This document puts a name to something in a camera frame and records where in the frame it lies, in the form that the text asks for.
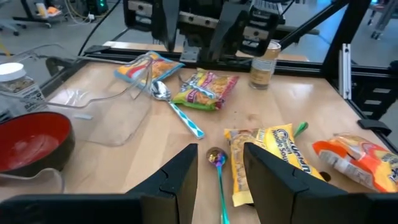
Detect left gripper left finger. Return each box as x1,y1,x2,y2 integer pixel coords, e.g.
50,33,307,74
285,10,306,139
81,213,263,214
0,143,199,224

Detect black cart with orange items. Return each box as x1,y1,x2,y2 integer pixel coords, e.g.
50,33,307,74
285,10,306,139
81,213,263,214
12,0,68,29

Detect blue ramen pack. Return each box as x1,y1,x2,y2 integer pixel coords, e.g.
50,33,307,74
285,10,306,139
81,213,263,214
113,50,185,90

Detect black table edge bracket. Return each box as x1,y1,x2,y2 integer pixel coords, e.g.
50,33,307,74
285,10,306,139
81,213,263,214
356,119,392,137

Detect black floor cable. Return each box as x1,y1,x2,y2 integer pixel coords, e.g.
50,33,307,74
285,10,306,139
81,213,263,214
77,0,122,57

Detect orange chicken ramen pack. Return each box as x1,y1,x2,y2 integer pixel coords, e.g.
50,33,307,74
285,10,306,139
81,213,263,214
312,133,398,194

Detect tan lidded can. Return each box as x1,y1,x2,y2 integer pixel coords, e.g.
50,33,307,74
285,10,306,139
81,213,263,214
248,40,282,91

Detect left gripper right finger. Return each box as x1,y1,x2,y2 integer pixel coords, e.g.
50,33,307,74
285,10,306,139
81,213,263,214
243,142,398,224

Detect black computer tower green lights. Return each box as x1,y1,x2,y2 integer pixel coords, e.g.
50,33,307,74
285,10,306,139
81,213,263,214
85,0,108,16

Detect spoon with blue checked handle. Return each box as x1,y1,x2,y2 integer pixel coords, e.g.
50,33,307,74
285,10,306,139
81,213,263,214
150,80,206,140

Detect green toothbrush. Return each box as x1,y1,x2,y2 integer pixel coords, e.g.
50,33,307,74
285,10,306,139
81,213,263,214
205,146,231,224

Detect red and black bowl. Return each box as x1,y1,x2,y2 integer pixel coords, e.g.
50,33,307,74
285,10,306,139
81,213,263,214
0,111,76,178

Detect white cap bagel seasoning jar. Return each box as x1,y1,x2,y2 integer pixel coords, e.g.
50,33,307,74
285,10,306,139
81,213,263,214
0,62,48,116

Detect yellow ramen noodle pack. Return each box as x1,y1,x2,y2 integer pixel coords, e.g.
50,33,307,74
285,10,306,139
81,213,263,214
223,123,326,208

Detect green spoon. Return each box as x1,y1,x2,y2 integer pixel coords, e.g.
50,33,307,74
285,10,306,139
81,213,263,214
293,121,310,138

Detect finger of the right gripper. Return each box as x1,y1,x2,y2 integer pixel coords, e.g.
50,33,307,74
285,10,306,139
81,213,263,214
151,0,181,52
207,10,250,62

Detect black aluminium table frame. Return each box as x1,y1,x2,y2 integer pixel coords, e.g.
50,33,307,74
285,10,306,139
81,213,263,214
40,0,398,153

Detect silver aluminium bracket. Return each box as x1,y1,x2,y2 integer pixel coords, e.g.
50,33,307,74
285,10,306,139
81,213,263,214
338,43,352,100

